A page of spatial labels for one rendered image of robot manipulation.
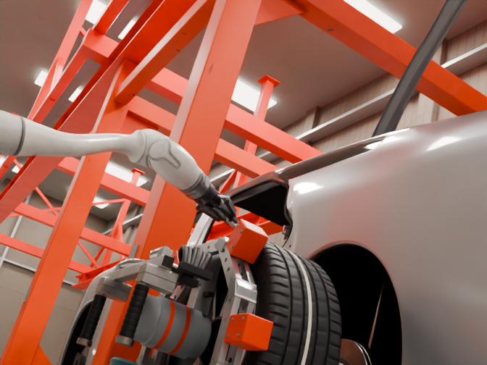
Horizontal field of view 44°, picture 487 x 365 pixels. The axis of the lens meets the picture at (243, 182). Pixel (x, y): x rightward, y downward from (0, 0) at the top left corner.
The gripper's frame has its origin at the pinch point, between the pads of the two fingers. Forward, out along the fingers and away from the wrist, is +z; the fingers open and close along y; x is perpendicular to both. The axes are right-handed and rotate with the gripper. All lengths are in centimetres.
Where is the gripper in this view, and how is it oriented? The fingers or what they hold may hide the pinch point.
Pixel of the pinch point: (233, 222)
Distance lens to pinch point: 201.4
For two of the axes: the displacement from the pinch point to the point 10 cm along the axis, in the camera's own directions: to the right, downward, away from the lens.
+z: 5.2, 5.6, 6.4
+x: 1.1, -7.9, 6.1
